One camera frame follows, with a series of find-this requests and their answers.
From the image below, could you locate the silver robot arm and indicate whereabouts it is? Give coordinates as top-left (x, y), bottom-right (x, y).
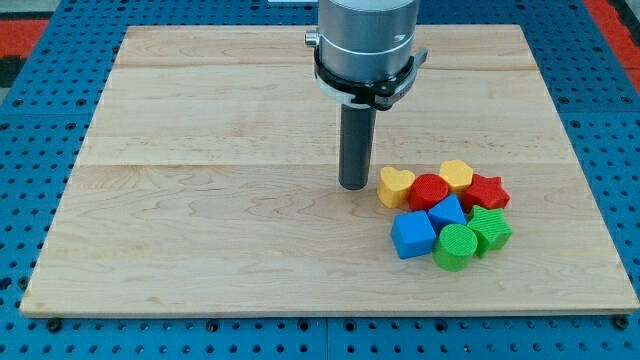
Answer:
top-left (305, 0), bottom-right (427, 111)

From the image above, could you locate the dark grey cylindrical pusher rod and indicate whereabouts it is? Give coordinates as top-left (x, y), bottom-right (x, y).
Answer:
top-left (338, 105), bottom-right (376, 190)

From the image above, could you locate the yellow heart block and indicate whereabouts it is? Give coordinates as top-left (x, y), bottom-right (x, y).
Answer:
top-left (377, 166), bottom-right (416, 208)

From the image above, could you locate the blue cube block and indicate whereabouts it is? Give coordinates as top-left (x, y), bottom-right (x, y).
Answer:
top-left (390, 210), bottom-right (437, 259)

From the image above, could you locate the red cylinder block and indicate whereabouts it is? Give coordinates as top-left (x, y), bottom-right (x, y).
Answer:
top-left (408, 174), bottom-right (449, 211)

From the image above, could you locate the light wooden board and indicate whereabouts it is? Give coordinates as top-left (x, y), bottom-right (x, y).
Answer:
top-left (20, 25), bottom-right (639, 318)

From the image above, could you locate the blue triangular block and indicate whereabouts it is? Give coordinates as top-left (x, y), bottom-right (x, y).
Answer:
top-left (427, 194), bottom-right (467, 234)

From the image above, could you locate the yellow hexagon block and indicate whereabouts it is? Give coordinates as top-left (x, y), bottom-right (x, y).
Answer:
top-left (439, 159), bottom-right (474, 194)

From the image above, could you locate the green cylinder block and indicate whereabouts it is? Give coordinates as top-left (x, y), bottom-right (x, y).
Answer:
top-left (432, 224), bottom-right (478, 272)

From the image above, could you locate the red star block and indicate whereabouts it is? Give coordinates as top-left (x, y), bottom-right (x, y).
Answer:
top-left (461, 174), bottom-right (511, 213)

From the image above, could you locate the green star block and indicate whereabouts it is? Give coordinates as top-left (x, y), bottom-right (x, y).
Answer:
top-left (467, 205), bottom-right (513, 258)

